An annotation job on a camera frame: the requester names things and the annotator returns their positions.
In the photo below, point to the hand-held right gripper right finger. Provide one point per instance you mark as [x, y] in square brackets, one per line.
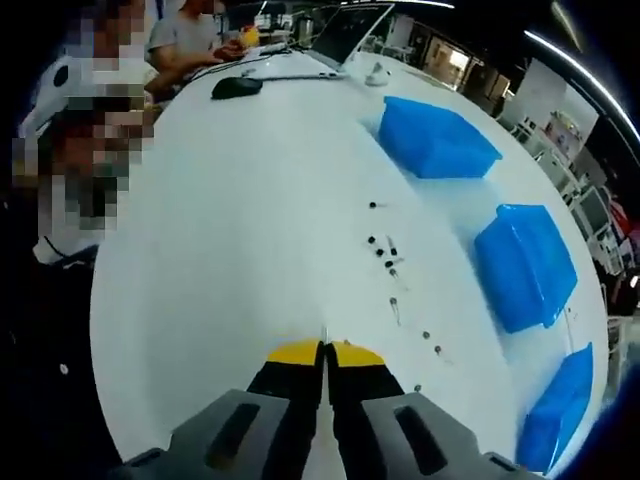
[365, 380]

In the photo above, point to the white laptop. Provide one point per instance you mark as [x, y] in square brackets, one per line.
[350, 30]

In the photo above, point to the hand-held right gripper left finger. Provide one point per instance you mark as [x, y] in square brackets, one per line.
[280, 380]

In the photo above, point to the colourful display shelf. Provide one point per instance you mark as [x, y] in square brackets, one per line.
[565, 130]

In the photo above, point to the white worn device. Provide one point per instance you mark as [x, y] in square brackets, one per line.
[45, 95]

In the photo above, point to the small yellow object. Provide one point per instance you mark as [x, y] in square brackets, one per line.
[250, 37]

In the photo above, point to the small grey object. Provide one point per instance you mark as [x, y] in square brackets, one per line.
[377, 75]

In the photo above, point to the black computer mouse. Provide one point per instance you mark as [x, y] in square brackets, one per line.
[237, 87]

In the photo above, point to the blue plastic bin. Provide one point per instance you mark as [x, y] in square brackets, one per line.
[555, 415]
[525, 270]
[435, 140]

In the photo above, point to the scatter of small resistors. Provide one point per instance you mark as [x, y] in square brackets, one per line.
[372, 205]

